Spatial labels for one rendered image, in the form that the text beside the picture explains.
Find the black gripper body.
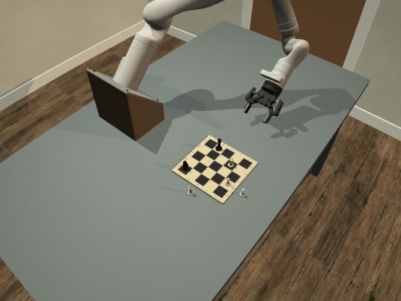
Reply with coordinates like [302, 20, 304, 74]
[257, 80, 282, 107]

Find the chessboard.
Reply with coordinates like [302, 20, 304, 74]
[172, 135, 258, 204]

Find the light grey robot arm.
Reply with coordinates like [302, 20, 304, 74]
[113, 0, 309, 91]

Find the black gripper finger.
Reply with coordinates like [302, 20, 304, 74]
[244, 87, 264, 113]
[263, 96, 283, 124]

